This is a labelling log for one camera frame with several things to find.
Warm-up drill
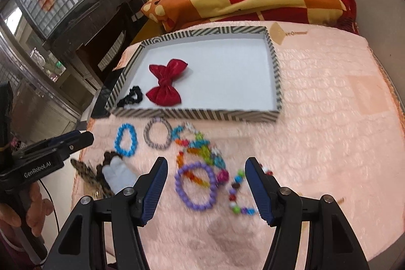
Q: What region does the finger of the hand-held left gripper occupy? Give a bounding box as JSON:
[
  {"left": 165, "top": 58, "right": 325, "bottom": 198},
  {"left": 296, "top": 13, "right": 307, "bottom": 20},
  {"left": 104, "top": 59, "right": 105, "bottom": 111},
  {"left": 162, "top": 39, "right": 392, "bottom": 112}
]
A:
[
  {"left": 47, "top": 130, "right": 81, "bottom": 146},
  {"left": 60, "top": 131, "right": 95, "bottom": 160}
]

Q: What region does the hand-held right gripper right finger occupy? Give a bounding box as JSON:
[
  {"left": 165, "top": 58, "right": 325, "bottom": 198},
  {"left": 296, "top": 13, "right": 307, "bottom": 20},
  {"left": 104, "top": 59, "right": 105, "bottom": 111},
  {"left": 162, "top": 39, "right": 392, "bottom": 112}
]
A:
[{"left": 245, "top": 157, "right": 371, "bottom": 270}]

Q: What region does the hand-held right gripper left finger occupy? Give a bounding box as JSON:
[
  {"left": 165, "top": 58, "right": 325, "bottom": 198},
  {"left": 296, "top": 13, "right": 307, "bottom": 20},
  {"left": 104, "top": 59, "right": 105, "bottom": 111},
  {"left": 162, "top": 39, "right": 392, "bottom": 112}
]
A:
[{"left": 41, "top": 157, "right": 168, "bottom": 270}]

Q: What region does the purple bead bracelet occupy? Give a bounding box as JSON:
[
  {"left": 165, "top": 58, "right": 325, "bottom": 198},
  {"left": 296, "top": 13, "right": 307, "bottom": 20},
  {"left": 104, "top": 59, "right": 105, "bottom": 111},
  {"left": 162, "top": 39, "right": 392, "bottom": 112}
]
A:
[{"left": 175, "top": 162, "right": 219, "bottom": 211}]

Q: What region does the multicolour round bead bracelet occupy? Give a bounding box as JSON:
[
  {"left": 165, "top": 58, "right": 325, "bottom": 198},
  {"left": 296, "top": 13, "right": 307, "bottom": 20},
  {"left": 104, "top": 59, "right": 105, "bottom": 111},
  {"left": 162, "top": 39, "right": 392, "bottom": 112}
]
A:
[{"left": 228, "top": 166, "right": 274, "bottom": 216}]

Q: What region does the brown scrunchie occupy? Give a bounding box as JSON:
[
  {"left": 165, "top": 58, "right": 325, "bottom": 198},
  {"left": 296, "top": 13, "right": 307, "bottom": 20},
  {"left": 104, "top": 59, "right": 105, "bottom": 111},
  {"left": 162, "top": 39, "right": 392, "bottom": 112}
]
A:
[{"left": 96, "top": 150, "right": 125, "bottom": 191}]

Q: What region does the leopard print bow clip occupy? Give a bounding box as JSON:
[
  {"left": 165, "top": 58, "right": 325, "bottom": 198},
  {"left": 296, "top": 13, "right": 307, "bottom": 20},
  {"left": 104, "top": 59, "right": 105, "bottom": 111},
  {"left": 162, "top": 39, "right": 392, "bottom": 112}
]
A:
[{"left": 70, "top": 158, "right": 115, "bottom": 198}]

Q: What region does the blue bead bracelet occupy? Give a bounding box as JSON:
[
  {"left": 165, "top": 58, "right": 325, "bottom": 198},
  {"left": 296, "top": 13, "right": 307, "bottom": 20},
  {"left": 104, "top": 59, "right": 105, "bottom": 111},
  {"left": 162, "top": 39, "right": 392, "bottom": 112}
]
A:
[{"left": 114, "top": 124, "right": 139, "bottom": 158}]

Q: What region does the white scrunchie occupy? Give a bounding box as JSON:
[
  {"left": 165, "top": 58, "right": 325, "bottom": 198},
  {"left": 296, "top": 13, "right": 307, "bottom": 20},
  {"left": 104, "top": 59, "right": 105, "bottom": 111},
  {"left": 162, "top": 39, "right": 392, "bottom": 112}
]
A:
[{"left": 103, "top": 158, "right": 140, "bottom": 195}]

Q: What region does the rainbow translucent bead bracelet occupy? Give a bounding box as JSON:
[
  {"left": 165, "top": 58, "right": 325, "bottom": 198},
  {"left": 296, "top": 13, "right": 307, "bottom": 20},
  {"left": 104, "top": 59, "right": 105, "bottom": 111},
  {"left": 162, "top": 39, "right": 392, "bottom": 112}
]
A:
[{"left": 175, "top": 139, "right": 211, "bottom": 190}]

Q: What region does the grey purple woven bracelet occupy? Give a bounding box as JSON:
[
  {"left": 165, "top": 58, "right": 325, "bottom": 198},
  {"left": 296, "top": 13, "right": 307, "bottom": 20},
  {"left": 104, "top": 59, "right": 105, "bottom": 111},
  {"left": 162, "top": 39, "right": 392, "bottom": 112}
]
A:
[{"left": 143, "top": 117, "right": 173, "bottom": 151}]

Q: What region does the cyan green white bead bracelet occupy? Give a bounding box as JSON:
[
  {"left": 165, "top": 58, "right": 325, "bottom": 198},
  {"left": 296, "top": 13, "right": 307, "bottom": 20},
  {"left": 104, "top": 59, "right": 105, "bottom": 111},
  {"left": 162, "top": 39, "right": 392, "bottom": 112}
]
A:
[{"left": 172, "top": 122, "right": 229, "bottom": 182}]

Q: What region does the striped shallow cardboard box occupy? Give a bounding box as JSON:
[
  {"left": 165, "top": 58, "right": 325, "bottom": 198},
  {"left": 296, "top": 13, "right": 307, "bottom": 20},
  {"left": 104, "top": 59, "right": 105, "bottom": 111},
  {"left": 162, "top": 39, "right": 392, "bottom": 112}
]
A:
[{"left": 104, "top": 26, "right": 280, "bottom": 122}]

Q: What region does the person's left forearm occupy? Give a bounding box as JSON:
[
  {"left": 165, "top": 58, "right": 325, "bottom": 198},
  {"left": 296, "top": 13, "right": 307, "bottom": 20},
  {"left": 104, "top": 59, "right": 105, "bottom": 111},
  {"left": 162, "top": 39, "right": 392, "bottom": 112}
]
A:
[{"left": 0, "top": 234, "right": 42, "bottom": 270}]

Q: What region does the person's left hand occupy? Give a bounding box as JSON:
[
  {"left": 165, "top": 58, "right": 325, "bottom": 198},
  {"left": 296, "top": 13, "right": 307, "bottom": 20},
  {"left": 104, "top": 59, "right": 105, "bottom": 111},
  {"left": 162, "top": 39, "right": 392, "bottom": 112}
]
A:
[{"left": 0, "top": 183, "right": 55, "bottom": 239}]

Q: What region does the steel cabinet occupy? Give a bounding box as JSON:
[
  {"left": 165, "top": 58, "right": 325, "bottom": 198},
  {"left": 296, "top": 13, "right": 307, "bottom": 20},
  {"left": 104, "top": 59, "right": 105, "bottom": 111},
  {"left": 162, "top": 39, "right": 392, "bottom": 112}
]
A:
[{"left": 0, "top": 33, "right": 105, "bottom": 138}]

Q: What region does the black scrunchie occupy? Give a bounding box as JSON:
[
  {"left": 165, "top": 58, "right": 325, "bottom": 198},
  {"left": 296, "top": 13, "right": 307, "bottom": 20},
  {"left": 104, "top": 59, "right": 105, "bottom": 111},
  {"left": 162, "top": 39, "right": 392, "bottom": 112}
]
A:
[{"left": 116, "top": 86, "right": 144, "bottom": 109}]

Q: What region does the pink plush mat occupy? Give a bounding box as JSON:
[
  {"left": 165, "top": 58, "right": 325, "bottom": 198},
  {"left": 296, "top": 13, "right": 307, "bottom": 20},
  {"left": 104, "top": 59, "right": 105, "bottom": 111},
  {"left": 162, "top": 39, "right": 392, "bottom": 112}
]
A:
[{"left": 71, "top": 20, "right": 405, "bottom": 270}]

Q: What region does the red satin bow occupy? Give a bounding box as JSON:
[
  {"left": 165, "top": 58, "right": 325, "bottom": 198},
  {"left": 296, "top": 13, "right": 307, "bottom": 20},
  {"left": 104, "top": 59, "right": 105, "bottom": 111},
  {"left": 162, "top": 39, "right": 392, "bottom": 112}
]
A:
[{"left": 148, "top": 59, "right": 189, "bottom": 106}]

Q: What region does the dark wooden cabinet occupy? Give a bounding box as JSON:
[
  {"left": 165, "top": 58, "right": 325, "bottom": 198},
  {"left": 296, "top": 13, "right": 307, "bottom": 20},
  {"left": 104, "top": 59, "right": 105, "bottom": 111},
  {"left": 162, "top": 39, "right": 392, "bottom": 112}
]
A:
[{"left": 43, "top": 3, "right": 141, "bottom": 90}]

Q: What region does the black cable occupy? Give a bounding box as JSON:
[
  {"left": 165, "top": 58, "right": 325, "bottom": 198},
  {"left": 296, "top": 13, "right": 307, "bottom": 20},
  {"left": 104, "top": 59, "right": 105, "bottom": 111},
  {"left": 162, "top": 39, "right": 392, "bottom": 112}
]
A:
[{"left": 38, "top": 178, "right": 61, "bottom": 234}]

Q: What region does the tan card with gold chain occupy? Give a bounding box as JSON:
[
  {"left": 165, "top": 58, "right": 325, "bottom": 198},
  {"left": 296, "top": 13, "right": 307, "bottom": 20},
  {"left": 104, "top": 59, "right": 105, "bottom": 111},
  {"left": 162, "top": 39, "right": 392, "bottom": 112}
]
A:
[{"left": 271, "top": 22, "right": 309, "bottom": 45}]

